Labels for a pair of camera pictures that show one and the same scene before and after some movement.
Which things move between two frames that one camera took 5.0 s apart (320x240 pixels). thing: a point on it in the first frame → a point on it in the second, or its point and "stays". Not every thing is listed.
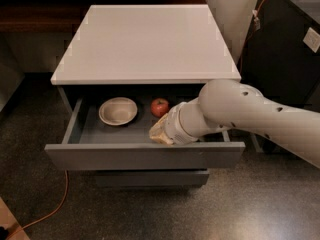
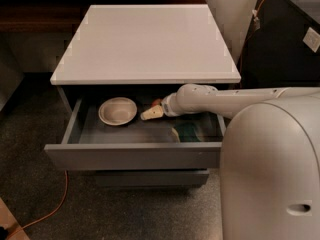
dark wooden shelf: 64,14 stays
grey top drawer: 89,143 stays
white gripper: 174,124 → 167,107
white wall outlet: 312,40 stays
